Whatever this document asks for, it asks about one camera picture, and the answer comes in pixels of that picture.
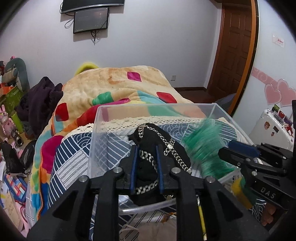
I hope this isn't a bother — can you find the large wall television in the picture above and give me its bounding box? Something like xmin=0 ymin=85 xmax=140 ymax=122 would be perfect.
xmin=61 ymin=0 xmax=125 ymax=14

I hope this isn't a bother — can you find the pink rabbit figurine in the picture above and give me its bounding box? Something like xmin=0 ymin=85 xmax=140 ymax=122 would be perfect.
xmin=1 ymin=105 xmax=16 ymax=138

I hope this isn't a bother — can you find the black cloth with silver chain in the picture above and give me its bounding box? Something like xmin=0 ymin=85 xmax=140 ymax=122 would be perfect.
xmin=128 ymin=123 xmax=192 ymax=206

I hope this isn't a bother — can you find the white suitcase with stickers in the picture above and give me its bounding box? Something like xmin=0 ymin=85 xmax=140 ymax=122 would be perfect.
xmin=249 ymin=104 xmax=295 ymax=151

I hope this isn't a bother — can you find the small wall monitor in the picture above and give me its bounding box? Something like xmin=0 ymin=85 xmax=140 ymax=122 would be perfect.
xmin=73 ymin=8 xmax=109 ymax=34

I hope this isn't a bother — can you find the person's right hand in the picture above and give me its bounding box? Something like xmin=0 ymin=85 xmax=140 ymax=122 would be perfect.
xmin=261 ymin=203 xmax=276 ymax=226

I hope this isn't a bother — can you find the clear plastic storage box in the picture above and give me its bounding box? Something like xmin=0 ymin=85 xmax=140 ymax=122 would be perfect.
xmin=88 ymin=103 xmax=251 ymax=215

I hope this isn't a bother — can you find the green yellow sponge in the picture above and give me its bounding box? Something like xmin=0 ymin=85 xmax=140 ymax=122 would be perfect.
xmin=184 ymin=118 xmax=258 ymax=209

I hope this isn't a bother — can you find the blue white patterned tablecloth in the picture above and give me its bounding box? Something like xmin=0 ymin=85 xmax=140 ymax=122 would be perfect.
xmin=47 ymin=116 xmax=266 ymax=241

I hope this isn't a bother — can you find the brown wooden door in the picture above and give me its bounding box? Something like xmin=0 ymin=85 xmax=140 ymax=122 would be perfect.
xmin=207 ymin=4 xmax=255 ymax=103

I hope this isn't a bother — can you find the white sliding wardrobe door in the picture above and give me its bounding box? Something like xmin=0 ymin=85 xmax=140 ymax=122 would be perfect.
xmin=233 ymin=1 xmax=295 ymax=136

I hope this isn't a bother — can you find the green gift box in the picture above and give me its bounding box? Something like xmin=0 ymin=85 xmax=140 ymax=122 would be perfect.
xmin=1 ymin=86 xmax=24 ymax=114

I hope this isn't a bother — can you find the dark purple clothes pile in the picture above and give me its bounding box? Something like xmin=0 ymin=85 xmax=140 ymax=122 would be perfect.
xmin=16 ymin=76 xmax=63 ymax=138

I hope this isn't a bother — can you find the green cylinder bottle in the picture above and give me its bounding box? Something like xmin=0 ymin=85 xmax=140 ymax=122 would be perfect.
xmin=11 ymin=110 xmax=24 ymax=133

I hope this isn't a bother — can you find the grey dinosaur plush toy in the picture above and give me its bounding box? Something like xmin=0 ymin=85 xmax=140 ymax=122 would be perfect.
xmin=2 ymin=58 xmax=30 ymax=92

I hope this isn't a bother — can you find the colourful patchwork fleece blanket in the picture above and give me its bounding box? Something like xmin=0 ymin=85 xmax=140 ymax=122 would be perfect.
xmin=26 ymin=65 xmax=191 ymax=221

